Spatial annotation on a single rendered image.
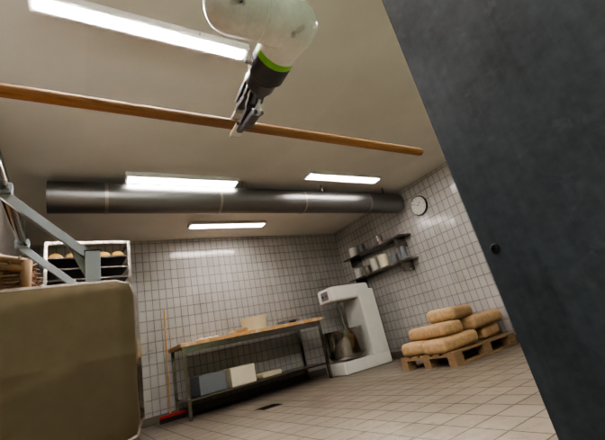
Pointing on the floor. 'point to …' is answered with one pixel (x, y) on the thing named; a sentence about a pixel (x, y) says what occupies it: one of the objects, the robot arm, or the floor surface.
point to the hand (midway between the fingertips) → (237, 123)
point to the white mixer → (362, 340)
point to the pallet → (460, 353)
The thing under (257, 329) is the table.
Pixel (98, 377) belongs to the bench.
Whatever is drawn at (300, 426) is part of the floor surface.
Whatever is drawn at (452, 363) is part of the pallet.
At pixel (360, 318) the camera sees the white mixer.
